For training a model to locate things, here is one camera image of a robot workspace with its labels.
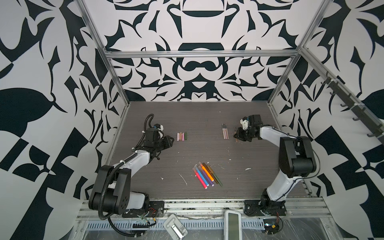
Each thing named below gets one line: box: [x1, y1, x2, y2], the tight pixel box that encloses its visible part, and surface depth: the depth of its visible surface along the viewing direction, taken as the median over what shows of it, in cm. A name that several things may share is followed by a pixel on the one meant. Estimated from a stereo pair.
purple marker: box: [198, 165, 215, 187], surface depth 86 cm
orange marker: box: [198, 161, 215, 182], surface depth 87 cm
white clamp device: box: [163, 214, 188, 240], surface depth 70 cm
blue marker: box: [194, 165, 209, 187], surface depth 86 cm
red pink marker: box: [194, 169, 208, 189], surface depth 85 cm
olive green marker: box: [206, 164, 223, 187], surface depth 87 cm
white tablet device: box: [224, 209, 242, 240], surface depth 68 cm
